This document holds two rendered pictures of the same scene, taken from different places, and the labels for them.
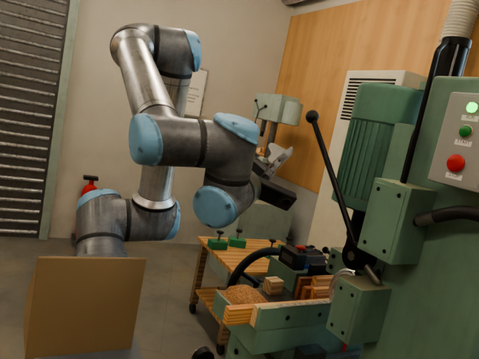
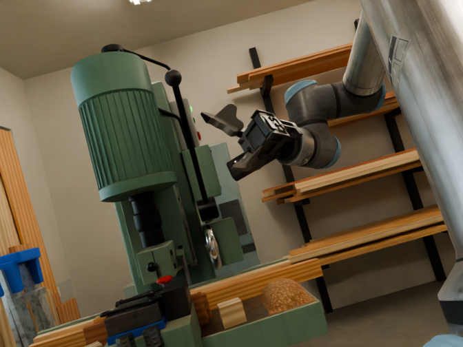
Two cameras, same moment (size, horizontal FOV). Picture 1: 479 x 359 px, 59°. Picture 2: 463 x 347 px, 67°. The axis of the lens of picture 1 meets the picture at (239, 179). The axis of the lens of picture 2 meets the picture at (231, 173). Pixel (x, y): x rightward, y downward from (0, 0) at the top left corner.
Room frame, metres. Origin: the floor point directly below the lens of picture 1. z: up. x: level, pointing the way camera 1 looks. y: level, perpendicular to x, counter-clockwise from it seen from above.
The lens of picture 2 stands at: (1.72, 0.21, 1.12)
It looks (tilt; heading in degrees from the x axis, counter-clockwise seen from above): 4 degrees up; 206
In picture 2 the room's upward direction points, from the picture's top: 16 degrees counter-clockwise
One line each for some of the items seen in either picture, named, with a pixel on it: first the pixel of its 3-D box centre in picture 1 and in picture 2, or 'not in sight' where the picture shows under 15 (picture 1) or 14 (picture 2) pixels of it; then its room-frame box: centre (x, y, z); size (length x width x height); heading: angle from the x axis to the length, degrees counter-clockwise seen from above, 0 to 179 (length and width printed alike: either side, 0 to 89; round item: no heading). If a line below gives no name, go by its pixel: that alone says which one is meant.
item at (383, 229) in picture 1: (395, 220); (202, 173); (0.83, -0.32, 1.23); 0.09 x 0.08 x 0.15; 32
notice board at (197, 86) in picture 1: (172, 87); not in sight; (3.89, 0.76, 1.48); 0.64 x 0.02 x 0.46; 117
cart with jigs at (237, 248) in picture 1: (253, 283); not in sight; (2.61, -0.22, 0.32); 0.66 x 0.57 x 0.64; 118
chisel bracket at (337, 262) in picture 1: (353, 271); (161, 264); (1.07, -0.34, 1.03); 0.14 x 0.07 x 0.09; 32
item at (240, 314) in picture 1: (333, 305); (181, 308); (1.08, -0.31, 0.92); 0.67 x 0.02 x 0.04; 122
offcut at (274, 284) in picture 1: (273, 285); (231, 312); (1.13, -0.15, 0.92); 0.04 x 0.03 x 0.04; 128
